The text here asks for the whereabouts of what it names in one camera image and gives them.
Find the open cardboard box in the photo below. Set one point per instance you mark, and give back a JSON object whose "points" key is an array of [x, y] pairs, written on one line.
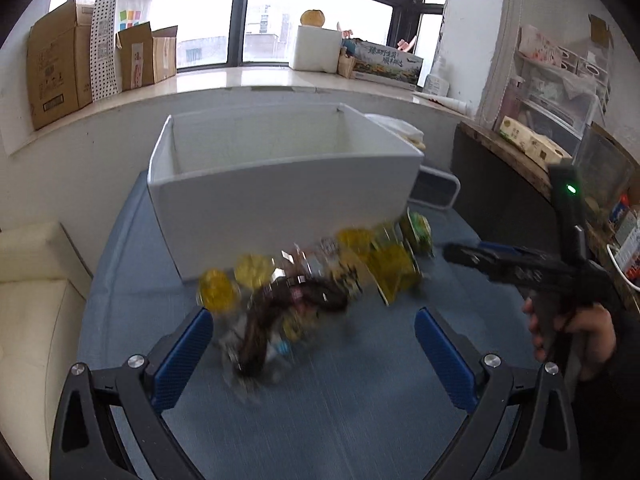
{"points": [[135, 60]]}

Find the grey tray with white rim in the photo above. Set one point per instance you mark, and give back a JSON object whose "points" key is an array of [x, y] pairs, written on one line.
{"points": [[434, 189]]}

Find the black window frame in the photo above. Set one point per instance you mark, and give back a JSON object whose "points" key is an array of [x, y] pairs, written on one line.
{"points": [[240, 20]]}

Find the polka dot paper bag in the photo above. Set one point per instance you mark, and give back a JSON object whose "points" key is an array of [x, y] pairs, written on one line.
{"points": [[107, 35]]}

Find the clear plastic drawer unit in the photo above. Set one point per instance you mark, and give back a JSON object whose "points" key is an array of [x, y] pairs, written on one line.
{"points": [[560, 90]]}

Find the cardboard piece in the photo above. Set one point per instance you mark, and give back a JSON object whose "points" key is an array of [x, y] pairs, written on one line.
{"points": [[601, 30]]}

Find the orange plush toy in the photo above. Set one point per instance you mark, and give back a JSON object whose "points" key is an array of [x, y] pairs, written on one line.
{"points": [[312, 17]]}

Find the wooden desk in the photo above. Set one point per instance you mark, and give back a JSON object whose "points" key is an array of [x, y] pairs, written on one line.
{"points": [[500, 195]]}

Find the pile of mixed snack packets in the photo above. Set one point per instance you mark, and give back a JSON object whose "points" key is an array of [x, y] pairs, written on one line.
{"points": [[295, 305]]}

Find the pink floral packet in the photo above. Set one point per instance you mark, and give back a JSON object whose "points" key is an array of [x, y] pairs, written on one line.
{"points": [[537, 45]]}

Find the white storage box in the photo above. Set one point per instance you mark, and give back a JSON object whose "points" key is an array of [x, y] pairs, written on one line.
{"points": [[280, 210]]}

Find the person's right hand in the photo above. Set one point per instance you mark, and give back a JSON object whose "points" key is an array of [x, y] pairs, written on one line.
{"points": [[595, 335]]}

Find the clear plastic container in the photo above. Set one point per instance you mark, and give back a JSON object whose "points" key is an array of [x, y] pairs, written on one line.
{"points": [[605, 170]]}

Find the large cardboard box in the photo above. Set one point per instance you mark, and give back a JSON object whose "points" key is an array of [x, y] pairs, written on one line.
{"points": [[55, 70]]}

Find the green jelly cup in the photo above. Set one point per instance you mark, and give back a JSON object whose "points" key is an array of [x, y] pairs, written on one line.
{"points": [[417, 232]]}

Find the white tube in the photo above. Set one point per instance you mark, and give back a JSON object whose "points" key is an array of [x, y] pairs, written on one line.
{"points": [[442, 101]]}

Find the clear plastic bag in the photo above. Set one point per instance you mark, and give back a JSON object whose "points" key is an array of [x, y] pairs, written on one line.
{"points": [[400, 130]]}

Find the white plastic bottle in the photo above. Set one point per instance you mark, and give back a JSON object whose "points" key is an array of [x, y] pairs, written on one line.
{"points": [[436, 80]]}

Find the small cardboard box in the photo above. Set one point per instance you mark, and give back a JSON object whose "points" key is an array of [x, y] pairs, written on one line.
{"points": [[165, 55]]}

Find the white foam box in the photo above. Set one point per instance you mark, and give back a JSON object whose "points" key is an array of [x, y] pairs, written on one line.
{"points": [[316, 50]]}

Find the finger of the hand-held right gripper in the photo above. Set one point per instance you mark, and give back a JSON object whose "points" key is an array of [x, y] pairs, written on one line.
{"points": [[467, 257], [500, 247]]}

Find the yellow tissue boxes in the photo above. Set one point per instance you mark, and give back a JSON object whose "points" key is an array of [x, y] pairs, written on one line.
{"points": [[532, 142]]}

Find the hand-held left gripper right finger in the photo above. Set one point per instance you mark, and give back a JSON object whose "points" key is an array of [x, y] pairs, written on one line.
{"points": [[445, 360]]}

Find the blue grey table cloth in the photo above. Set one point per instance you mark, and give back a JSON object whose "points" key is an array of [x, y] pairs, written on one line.
{"points": [[350, 400]]}

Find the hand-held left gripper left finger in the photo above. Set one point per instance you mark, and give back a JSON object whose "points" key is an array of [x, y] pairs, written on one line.
{"points": [[185, 355]]}

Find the person's right forearm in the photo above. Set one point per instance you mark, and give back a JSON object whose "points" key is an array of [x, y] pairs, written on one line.
{"points": [[607, 420]]}

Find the printed landscape box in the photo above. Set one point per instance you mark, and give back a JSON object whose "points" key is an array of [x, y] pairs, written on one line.
{"points": [[387, 65]]}

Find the cream leather sofa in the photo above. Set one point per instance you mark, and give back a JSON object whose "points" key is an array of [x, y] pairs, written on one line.
{"points": [[35, 310]]}

